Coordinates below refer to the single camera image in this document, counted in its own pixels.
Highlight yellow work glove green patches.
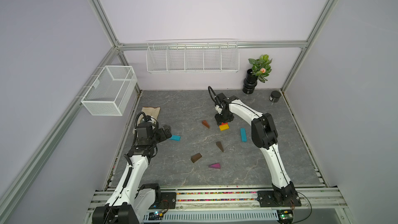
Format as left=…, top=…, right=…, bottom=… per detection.
left=134, top=107, right=161, bottom=133

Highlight purple wedge block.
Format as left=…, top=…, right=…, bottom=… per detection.
left=208, top=163, right=221, bottom=169

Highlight white vented cable duct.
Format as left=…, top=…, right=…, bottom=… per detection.
left=143, top=210, right=279, bottom=224

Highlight teal block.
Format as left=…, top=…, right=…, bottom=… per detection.
left=170, top=135, right=181, bottom=141
left=240, top=128, right=247, bottom=142

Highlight long white wire basket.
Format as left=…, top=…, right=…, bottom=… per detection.
left=146, top=39, right=240, bottom=73

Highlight reddish brown wedge block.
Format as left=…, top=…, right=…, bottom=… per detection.
left=202, top=120, right=210, bottom=129

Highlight dark brown wedge block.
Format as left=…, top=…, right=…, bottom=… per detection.
left=216, top=142, right=224, bottom=152

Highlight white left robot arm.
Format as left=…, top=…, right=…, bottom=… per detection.
left=92, top=112, right=172, bottom=224

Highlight brown wooden wedge block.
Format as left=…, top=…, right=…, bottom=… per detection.
left=190, top=153, right=203, bottom=163

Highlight small black cylinder can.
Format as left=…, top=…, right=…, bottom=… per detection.
left=269, top=90, right=282, bottom=103

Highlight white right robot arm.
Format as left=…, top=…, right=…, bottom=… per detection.
left=208, top=86, right=301, bottom=207

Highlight yellow rectangular block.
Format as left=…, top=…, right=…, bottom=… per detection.
left=219, top=125, right=230, bottom=131

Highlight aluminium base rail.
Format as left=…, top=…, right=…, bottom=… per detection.
left=83, top=185, right=349, bottom=215

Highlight square white wire basket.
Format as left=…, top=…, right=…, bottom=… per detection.
left=80, top=65, right=137, bottom=116

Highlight potted green plant black vase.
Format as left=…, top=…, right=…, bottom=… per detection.
left=243, top=55, right=272, bottom=94

